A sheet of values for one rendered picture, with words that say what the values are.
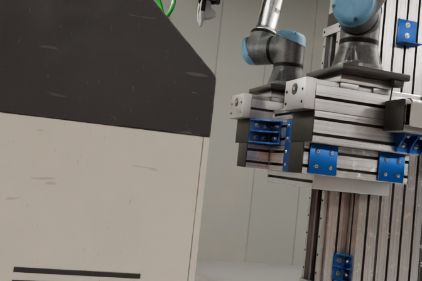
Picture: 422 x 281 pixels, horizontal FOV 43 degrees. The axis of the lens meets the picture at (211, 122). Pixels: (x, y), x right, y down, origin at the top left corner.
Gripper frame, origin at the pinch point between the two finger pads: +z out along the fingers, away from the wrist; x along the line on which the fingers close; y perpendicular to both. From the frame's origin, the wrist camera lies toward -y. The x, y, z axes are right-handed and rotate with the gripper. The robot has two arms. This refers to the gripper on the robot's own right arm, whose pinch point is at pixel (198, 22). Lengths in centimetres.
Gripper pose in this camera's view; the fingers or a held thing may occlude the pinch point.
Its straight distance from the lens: 192.5
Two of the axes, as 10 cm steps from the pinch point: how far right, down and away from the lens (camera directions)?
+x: -2.4, 0.5, 9.7
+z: -1.1, 9.9, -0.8
